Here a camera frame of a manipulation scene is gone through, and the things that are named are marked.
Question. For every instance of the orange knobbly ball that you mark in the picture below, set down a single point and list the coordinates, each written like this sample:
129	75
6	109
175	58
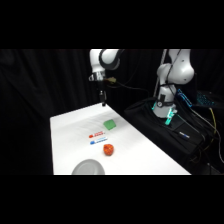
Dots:
108	149

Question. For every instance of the red marker pen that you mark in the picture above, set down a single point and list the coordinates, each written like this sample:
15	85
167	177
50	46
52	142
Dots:
97	134

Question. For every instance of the grey round plate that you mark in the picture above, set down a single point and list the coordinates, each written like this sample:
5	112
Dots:
88	167

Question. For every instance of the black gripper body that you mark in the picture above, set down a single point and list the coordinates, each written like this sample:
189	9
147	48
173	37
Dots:
100	87

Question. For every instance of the black curtain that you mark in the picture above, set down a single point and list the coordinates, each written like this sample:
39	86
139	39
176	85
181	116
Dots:
40	100

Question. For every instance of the blue marker pen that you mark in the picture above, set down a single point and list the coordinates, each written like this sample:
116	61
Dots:
98	141

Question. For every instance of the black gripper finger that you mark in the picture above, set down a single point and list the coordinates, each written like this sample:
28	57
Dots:
104	100
101	98

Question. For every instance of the green lit clamp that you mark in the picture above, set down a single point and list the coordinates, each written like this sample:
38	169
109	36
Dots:
170	116

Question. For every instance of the blue lit electronics box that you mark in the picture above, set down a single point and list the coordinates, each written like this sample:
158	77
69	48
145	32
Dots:
205	99

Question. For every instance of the grey metal pole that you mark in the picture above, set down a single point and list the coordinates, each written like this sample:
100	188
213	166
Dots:
160	73

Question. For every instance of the green triangle block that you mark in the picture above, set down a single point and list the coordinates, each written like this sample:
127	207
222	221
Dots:
109	124

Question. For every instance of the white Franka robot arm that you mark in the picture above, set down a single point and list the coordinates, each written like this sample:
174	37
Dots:
178	70

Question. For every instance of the black robot stand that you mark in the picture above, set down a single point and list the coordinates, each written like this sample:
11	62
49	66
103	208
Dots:
166	136

